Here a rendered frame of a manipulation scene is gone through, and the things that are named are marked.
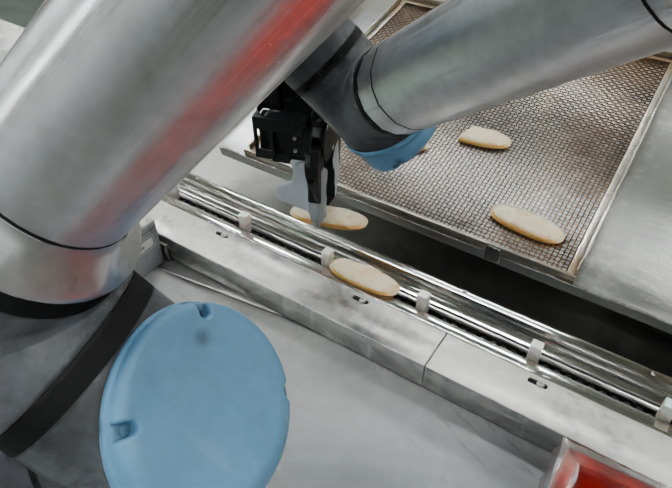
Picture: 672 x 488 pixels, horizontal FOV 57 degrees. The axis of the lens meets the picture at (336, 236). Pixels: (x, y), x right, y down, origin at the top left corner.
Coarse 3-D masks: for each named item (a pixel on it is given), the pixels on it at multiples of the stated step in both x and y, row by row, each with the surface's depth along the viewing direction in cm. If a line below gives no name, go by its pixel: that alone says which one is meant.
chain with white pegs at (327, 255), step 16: (176, 192) 92; (240, 224) 86; (272, 240) 86; (304, 256) 84; (416, 304) 75; (448, 320) 75; (480, 336) 73; (528, 352) 69; (560, 368) 69; (592, 384) 67; (624, 400) 66; (656, 416) 64
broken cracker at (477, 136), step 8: (472, 128) 91; (480, 128) 91; (464, 136) 90; (472, 136) 90; (480, 136) 89; (488, 136) 89; (496, 136) 89; (504, 136) 89; (472, 144) 90; (480, 144) 89; (488, 144) 89; (496, 144) 88; (504, 144) 88
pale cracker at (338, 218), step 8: (296, 208) 77; (328, 208) 77; (336, 208) 77; (344, 208) 77; (296, 216) 76; (304, 216) 76; (328, 216) 76; (336, 216) 76; (344, 216) 76; (352, 216) 76; (360, 216) 76; (312, 224) 76; (328, 224) 75; (336, 224) 75; (344, 224) 75; (352, 224) 75; (360, 224) 75
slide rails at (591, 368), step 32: (192, 192) 92; (224, 224) 87; (256, 224) 87; (288, 256) 82; (352, 256) 82; (416, 288) 77; (480, 320) 73; (512, 352) 70; (544, 352) 70; (576, 384) 66; (608, 384) 67; (640, 384) 66; (640, 416) 63
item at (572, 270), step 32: (416, 0) 117; (640, 64) 99; (544, 96) 96; (608, 96) 94; (448, 128) 93; (544, 128) 91; (608, 128) 90; (640, 128) 88; (256, 160) 92; (352, 192) 84; (480, 192) 84; (512, 192) 83; (608, 192) 81; (480, 224) 80; (512, 256) 75; (544, 256) 76; (576, 256) 75
